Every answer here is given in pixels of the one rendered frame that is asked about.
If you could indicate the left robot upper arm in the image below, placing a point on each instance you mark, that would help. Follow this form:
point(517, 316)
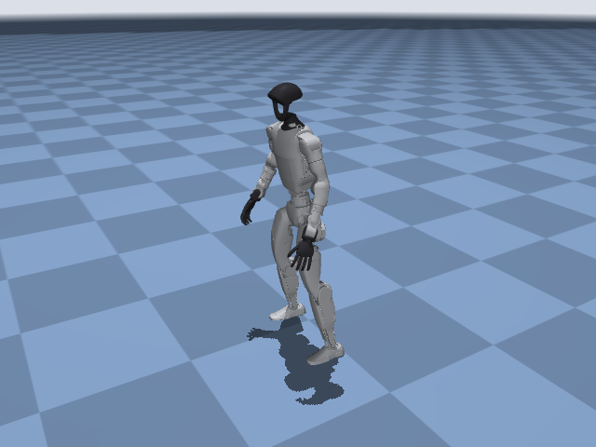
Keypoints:
point(310, 146)

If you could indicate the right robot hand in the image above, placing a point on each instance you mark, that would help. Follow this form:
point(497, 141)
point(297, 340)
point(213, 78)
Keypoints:
point(245, 215)

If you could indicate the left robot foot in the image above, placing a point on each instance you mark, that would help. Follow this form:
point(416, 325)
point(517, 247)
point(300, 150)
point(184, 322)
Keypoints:
point(324, 354)

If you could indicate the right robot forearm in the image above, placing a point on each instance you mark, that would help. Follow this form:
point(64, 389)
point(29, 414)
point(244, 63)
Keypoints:
point(265, 179)

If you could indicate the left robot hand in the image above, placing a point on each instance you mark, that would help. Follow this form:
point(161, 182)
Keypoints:
point(304, 249)

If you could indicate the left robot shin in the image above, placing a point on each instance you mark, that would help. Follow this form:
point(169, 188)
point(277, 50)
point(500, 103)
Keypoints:
point(324, 313)

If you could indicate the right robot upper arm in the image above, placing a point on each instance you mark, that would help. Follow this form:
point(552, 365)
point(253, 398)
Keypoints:
point(271, 157)

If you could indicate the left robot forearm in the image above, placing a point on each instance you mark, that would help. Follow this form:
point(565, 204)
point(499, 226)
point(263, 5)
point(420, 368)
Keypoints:
point(316, 208)

